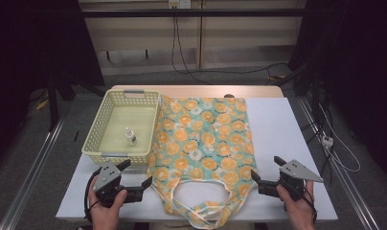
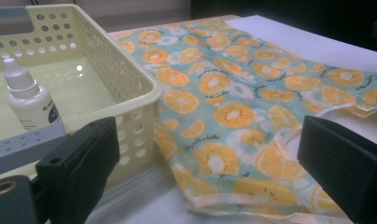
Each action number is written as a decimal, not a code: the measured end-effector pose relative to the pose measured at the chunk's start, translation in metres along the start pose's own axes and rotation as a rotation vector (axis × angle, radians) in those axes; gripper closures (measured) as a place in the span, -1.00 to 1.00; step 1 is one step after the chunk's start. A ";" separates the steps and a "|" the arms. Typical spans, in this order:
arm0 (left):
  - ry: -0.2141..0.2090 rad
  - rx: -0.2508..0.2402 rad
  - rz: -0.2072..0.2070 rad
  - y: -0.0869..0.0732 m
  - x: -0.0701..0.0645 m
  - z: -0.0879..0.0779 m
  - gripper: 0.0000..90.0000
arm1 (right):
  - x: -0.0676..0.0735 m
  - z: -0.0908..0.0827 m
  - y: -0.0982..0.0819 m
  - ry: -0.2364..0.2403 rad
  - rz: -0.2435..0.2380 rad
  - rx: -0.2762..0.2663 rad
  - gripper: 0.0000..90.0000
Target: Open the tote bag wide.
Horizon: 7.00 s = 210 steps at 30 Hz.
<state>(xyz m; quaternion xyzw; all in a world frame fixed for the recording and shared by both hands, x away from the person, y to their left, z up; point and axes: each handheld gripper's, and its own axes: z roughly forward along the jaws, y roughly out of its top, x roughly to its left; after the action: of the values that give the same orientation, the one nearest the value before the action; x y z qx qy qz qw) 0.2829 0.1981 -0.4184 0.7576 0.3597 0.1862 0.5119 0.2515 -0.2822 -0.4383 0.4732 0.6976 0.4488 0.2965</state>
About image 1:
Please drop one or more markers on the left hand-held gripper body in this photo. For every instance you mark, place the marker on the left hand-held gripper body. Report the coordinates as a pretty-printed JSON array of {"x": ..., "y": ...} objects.
[{"x": 106, "y": 177}]

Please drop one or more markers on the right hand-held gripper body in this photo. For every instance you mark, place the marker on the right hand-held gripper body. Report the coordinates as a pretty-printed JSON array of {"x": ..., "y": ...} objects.
[{"x": 297, "y": 172}]

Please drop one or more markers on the small white bottle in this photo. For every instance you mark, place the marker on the small white bottle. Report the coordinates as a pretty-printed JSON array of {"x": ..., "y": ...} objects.
[{"x": 130, "y": 136}]

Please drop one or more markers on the pale yellow plastic basket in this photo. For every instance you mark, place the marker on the pale yellow plastic basket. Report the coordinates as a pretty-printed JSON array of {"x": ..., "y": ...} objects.
[{"x": 126, "y": 119}]

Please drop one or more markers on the orange print shopping bag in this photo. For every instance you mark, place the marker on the orange print shopping bag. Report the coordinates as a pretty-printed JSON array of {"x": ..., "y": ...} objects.
[{"x": 201, "y": 140}]

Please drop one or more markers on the person's left hand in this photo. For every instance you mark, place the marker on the person's left hand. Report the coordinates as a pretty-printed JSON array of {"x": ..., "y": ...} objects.
[{"x": 105, "y": 217}]

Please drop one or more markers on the person's right hand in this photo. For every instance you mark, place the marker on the person's right hand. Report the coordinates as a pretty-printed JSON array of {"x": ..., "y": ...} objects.
[{"x": 298, "y": 214}]

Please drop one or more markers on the white table mat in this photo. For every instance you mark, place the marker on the white table mat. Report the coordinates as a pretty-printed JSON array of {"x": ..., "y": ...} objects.
[{"x": 277, "y": 134}]

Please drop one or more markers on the white power strip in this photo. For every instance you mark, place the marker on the white power strip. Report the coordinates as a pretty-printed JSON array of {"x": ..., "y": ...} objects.
[{"x": 327, "y": 141}]

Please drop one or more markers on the small black floor stick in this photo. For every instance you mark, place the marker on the small black floor stick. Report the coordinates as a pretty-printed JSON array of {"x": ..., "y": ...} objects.
[{"x": 76, "y": 135}]

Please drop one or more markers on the black metal stand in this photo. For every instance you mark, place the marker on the black metal stand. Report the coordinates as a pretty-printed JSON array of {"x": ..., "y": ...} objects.
[
  {"x": 54, "y": 96},
  {"x": 301, "y": 78}
]

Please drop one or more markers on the yellow floor marker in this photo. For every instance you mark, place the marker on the yellow floor marker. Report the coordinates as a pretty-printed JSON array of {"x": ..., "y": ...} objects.
[{"x": 41, "y": 104}]

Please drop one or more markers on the wooden table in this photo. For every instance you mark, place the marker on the wooden table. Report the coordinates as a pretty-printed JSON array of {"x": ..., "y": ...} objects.
[{"x": 198, "y": 90}]

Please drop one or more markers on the black horizontal bar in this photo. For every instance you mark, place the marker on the black horizontal bar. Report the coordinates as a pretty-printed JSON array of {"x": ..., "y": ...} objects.
[{"x": 194, "y": 12}]

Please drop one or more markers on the metal floor rail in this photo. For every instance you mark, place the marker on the metal floor rail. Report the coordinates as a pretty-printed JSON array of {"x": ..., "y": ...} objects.
[
  {"x": 351, "y": 191},
  {"x": 28, "y": 174}
]

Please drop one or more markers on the white wall socket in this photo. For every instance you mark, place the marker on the white wall socket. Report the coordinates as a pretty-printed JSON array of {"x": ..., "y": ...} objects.
[{"x": 179, "y": 3}]

